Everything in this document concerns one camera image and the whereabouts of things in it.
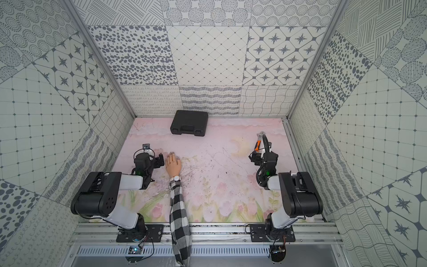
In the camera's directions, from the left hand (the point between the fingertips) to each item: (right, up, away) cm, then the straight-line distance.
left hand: (157, 154), depth 94 cm
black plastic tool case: (+17, +20, +23) cm, 35 cm away
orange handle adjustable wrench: (+60, +2, +10) cm, 61 cm away
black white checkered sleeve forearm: (+19, -28, -23) cm, 41 cm away
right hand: (+62, +1, +1) cm, 62 cm away
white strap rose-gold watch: (+14, -12, -9) cm, 20 cm away
